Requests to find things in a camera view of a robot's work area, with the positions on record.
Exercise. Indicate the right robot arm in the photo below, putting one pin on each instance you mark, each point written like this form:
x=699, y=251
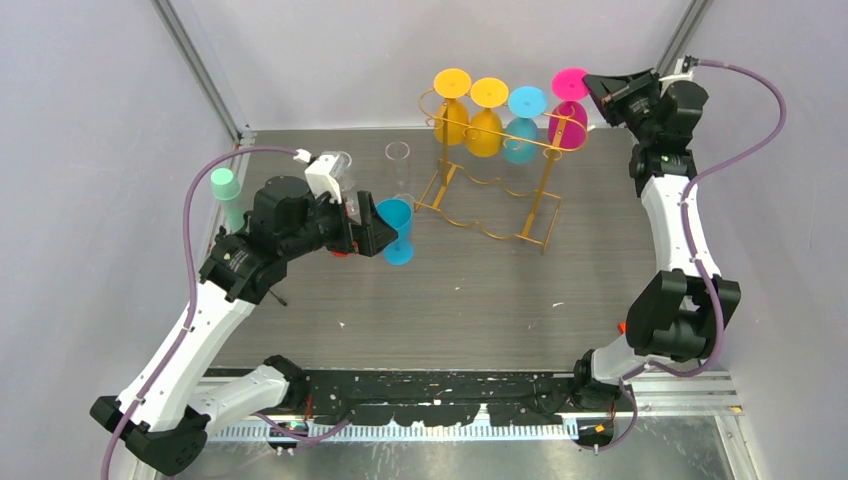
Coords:
x=678, y=321

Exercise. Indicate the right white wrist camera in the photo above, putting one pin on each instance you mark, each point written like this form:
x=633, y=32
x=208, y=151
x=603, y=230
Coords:
x=683, y=70

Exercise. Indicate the right aluminium frame post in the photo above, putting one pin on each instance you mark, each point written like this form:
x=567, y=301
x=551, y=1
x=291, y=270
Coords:
x=682, y=34

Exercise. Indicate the left aluminium frame post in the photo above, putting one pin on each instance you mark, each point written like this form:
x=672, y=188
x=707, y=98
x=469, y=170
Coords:
x=180, y=35

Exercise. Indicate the black tripod stand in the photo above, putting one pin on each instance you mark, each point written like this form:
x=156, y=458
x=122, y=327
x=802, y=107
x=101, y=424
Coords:
x=278, y=298

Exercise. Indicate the blue wine glass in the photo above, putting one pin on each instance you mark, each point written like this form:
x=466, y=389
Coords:
x=398, y=214
x=525, y=103

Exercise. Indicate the clear wine glass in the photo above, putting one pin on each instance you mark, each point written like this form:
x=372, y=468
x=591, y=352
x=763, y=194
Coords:
x=397, y=154
x=343, y=172

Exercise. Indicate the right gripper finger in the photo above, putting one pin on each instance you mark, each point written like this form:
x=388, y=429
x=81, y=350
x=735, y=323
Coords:
x=601, y=87
x=623, y=80

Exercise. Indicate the aluminium frame post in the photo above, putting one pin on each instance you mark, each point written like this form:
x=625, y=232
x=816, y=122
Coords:
x=682, y=34
x=180, y=35

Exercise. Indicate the pink wine glass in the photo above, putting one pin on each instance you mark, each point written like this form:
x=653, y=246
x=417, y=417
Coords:
x=567, y=127

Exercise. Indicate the mint green cup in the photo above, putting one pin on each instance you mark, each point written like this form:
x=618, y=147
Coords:
x=226, y=189

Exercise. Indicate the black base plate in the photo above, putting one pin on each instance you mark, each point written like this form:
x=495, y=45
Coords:
x=446, y=398

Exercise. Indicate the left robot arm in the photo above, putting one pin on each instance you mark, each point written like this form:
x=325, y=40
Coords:
x=160, y=417

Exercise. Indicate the yellow wine glass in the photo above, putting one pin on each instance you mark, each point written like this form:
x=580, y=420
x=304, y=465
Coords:
x=483, y=136
x=451, y=84

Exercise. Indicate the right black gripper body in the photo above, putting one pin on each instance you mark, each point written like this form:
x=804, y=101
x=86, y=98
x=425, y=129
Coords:
x=634, y=107

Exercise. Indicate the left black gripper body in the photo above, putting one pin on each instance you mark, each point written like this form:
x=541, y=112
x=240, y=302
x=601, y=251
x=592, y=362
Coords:
x=329, y=225

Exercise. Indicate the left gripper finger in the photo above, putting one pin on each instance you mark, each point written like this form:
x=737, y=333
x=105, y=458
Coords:
x=375, y=235
x=367, y=208

